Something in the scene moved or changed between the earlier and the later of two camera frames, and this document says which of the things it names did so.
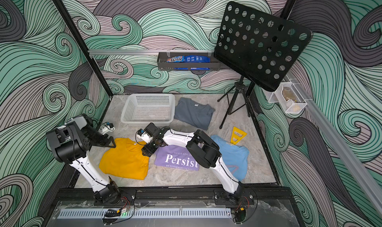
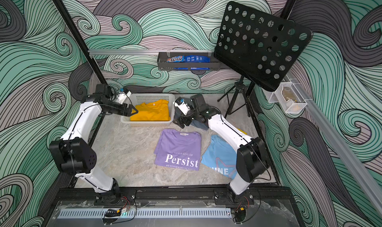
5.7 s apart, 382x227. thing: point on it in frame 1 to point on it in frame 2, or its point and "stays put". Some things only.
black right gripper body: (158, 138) to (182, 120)
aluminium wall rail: (92, 52) stays put
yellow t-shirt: (126, 160) to (156, 111)
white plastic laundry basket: (141, 109) stays put
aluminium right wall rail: (367, 189) stays put
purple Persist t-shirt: (176, 156) stays put
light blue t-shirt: (235, 158) stays put
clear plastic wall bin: (290, 100) stays put
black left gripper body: (98, 138) to (117, 108)
